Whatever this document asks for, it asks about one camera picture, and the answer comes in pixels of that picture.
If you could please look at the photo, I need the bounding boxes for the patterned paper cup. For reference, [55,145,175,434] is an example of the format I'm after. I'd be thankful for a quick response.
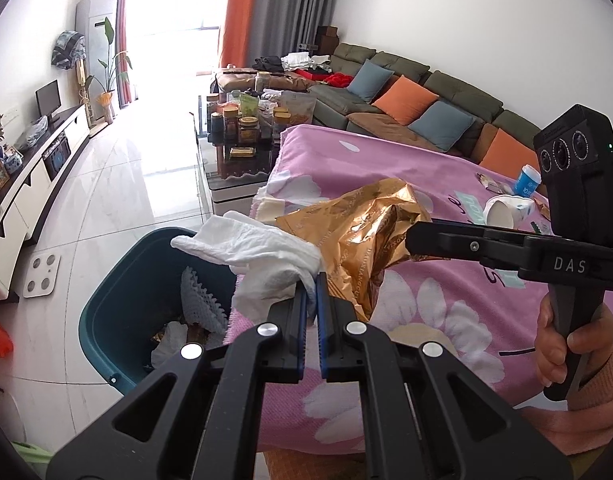
[483,195,535,230]

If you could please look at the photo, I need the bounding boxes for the white foam fruit net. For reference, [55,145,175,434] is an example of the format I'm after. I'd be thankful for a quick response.
[180,266,228,336]

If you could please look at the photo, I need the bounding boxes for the white tissue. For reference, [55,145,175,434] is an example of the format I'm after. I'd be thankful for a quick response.
[171,211,324,323]

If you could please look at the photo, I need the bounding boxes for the large gold foil wrapper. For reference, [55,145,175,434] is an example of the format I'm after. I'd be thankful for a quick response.
[276,178,431,322]

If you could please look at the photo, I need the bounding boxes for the pink sleeve right forearm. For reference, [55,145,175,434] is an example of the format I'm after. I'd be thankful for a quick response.
[520,352,613,455]

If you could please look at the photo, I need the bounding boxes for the teal trash bin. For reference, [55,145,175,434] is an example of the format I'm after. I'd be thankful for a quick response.
[79,226,236,394]

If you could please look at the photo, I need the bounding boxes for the person right hand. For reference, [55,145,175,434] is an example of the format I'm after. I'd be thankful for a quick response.
[535,295,613,387]

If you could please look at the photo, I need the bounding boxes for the flat gold snack packet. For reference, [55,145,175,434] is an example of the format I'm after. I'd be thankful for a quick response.
[533,198,551,220]

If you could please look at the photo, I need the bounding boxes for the blue paper coffee cup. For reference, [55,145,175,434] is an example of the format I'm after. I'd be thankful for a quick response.
[513,165,542,198]

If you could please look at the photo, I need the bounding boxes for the beige snack packet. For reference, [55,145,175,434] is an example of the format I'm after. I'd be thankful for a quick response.
[476,174,513,195]

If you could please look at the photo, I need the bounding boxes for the pink floral tablecloth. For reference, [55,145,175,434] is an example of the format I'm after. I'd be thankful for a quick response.
[223,123,613,456]

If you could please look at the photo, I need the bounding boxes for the orange cushion near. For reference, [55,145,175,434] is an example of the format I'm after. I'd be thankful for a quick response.
[480,129,539,179]

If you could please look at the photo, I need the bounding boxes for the orange cushion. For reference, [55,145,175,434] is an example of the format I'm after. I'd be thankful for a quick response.
[480,129,539,179]
[373,76,439,126]

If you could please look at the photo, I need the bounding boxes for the blue cushion near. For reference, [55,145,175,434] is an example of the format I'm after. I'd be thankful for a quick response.
[407,101,476,153]

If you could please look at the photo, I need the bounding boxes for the blue cushion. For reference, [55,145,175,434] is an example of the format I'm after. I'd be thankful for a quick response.
[347,60,395,103]
[407,101,476,153]

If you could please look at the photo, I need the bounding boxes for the white bathroom scale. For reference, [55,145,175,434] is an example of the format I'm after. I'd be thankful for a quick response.
[23,252,61,299]

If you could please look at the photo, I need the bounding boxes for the orange cushion far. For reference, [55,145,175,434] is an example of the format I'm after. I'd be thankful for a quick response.
[373,76,439,126]

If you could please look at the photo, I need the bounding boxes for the green sectional sofa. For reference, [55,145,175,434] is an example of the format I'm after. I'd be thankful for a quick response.
[309,44,540,162]

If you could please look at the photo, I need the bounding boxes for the white black tv cabinet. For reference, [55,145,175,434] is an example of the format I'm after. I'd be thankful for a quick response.
[0,105,90,302]

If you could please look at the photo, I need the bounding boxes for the blue cushion far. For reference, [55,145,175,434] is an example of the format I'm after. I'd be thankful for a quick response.
[347,60,395,103]

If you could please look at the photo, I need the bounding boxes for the glass coffee table with jars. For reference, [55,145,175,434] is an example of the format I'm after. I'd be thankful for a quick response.
[188,86,318,217]

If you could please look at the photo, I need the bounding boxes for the tall green potted plant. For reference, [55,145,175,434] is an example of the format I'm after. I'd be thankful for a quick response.
[84,21,132,125]

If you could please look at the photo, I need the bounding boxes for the brown ottoman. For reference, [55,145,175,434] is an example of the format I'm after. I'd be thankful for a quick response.
[215,67,315,93]

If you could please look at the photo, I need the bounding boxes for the small black monitor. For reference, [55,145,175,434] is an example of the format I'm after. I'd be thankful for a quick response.
[35,79,61,122]

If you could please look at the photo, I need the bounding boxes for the grey curtain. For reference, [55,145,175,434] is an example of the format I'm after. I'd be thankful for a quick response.
[247,0,335,63]

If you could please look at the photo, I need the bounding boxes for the white floor air conditioner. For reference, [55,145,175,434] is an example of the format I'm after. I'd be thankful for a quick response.
[75,0,118,119]

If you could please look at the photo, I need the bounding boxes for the orange curtain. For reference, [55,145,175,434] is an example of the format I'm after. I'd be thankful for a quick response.
[220,0,256,67]

